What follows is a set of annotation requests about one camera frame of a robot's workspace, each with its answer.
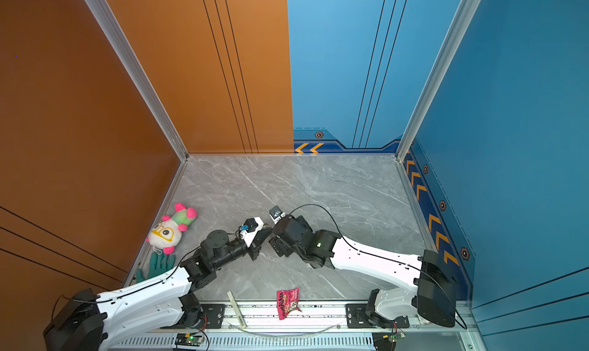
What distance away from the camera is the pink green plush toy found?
86 centimetres

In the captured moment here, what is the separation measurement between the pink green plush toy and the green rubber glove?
2 cm

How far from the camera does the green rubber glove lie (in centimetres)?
84

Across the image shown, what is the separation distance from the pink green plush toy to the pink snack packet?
17.4 inches
